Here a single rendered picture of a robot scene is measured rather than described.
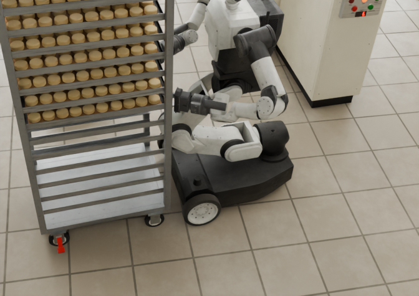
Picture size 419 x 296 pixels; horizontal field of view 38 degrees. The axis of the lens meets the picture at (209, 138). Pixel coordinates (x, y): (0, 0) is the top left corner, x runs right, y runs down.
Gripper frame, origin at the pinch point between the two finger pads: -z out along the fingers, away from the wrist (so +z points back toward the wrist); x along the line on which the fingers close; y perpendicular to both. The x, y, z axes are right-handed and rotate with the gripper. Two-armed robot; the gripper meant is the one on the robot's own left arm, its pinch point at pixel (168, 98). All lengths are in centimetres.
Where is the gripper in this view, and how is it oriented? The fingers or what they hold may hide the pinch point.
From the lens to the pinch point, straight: 269.4
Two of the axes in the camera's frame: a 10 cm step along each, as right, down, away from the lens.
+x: 0.6, -7.3, -6.8
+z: 9.7, 1.9, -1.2
